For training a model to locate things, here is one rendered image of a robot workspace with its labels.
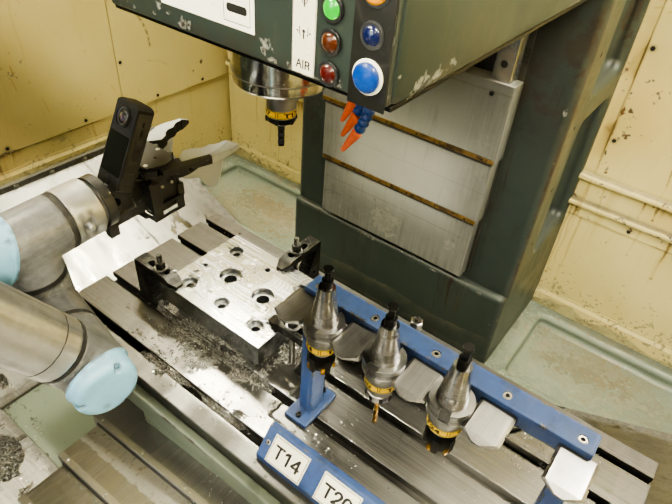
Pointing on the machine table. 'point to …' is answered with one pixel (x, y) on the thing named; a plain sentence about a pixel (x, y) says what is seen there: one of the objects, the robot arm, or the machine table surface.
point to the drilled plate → (218, 322)
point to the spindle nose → (269, 80)
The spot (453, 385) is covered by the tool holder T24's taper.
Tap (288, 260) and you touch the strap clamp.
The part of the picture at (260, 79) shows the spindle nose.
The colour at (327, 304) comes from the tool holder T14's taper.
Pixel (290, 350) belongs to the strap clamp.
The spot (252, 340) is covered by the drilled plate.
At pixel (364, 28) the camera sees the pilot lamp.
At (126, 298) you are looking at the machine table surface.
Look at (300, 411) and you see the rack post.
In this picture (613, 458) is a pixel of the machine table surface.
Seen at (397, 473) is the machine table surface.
